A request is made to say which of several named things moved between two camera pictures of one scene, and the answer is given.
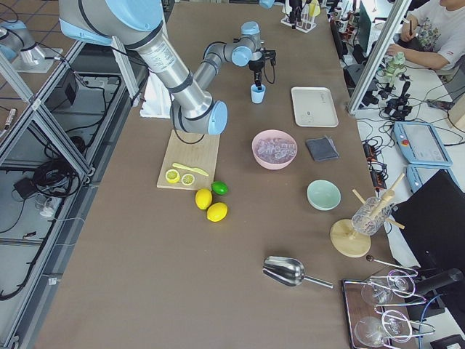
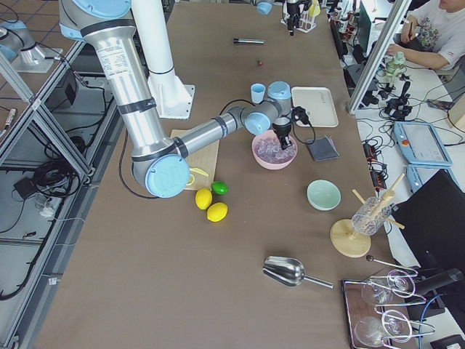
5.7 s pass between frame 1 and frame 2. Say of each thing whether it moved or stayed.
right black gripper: moved
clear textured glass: stayed
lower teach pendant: stayed
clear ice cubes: stayed
